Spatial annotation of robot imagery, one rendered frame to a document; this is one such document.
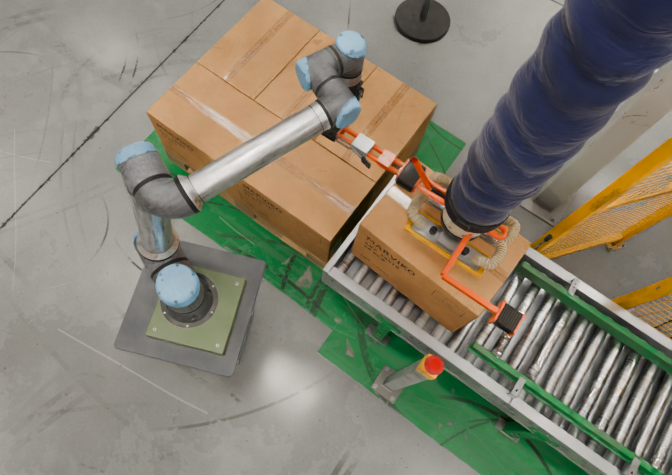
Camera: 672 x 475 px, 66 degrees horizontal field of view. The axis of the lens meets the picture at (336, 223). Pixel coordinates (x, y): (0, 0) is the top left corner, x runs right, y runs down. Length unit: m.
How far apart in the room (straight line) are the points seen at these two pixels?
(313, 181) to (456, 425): 1.50
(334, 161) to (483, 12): 1.97
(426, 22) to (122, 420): 3.16
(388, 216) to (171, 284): 0.89
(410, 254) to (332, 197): 0.65
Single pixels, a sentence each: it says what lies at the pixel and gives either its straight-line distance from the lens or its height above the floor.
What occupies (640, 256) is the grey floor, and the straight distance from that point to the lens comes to 3.71.
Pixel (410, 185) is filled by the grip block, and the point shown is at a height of 1.24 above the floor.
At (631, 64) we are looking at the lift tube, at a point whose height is 2.21.
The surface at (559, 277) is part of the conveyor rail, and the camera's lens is 2.72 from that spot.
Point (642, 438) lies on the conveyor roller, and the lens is 2.83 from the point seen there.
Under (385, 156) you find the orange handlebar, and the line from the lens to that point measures 1.97.
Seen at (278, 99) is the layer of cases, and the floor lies 0.54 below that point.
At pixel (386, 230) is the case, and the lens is 2.15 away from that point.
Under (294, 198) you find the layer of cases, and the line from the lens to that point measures 2.62.
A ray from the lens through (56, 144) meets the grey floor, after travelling 3.69.
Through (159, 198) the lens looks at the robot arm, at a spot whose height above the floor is 1.65.
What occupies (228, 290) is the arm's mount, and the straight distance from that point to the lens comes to 2.22.
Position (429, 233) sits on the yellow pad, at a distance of 2.01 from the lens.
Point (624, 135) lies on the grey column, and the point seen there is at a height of 0.90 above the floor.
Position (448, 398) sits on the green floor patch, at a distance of 3.05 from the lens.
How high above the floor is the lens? 2.94
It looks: 69 degrees down
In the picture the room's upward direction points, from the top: 10 degrees clockwise
